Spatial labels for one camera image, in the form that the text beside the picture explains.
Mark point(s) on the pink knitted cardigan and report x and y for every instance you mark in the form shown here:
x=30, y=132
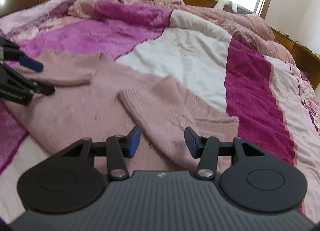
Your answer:
x=96, y=97

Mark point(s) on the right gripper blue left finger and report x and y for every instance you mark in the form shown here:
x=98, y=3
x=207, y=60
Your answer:
x=119, y=147

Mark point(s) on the dusty pink blanket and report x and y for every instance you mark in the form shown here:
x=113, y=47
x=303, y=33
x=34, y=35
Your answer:
x=249, y=29

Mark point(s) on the patchwork purple white quilt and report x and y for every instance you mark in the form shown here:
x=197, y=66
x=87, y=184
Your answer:
x=275, y=103

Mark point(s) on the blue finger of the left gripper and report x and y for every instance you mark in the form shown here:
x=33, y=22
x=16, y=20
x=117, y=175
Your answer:
x=42, y=88
x=31, y=64

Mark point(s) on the wooden side cabinet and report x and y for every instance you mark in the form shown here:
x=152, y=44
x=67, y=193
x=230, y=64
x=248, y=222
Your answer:
x=305, y=59

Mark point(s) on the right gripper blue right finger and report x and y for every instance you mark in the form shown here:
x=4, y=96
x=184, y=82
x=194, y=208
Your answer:
x=205, y=148

